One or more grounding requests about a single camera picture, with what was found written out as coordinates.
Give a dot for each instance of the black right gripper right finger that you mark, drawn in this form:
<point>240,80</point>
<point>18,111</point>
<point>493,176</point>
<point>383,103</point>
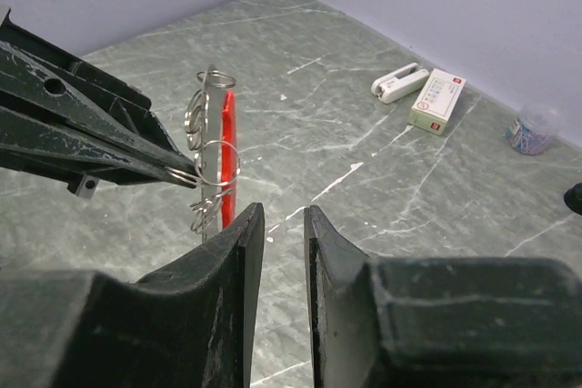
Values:
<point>378,321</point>

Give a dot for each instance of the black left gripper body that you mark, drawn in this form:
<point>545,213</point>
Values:
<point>100,102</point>

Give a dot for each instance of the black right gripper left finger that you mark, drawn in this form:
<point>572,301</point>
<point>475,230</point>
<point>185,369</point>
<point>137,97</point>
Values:
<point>190,323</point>

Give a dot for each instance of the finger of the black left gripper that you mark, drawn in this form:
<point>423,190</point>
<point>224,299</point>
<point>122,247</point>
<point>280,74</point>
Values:
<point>91,115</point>
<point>64,154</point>

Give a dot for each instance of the red handled metal key holder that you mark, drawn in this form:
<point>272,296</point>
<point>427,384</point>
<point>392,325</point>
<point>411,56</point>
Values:
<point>214,156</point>

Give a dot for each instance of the clear paperclip jar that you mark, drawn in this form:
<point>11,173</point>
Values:
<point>534,129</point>

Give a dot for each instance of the white green staple box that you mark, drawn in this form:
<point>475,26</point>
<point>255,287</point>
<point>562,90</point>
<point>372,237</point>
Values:
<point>436,101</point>

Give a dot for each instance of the white stapler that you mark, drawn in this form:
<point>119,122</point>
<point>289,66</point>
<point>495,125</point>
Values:
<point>399,83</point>

